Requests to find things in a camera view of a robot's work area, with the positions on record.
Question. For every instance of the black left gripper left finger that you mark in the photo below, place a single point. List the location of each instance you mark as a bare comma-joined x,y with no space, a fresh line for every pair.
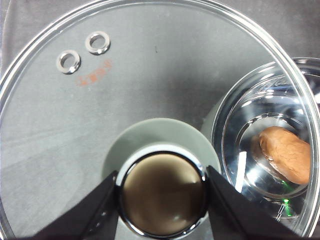
96,218

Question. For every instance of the brown potato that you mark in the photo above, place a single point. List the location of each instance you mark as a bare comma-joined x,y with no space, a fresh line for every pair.
286,154

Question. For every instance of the green electric steamer pot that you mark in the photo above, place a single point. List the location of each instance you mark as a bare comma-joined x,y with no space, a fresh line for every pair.
283,94

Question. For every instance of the glass steamer lid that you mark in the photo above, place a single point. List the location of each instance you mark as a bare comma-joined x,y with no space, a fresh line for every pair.
157,92

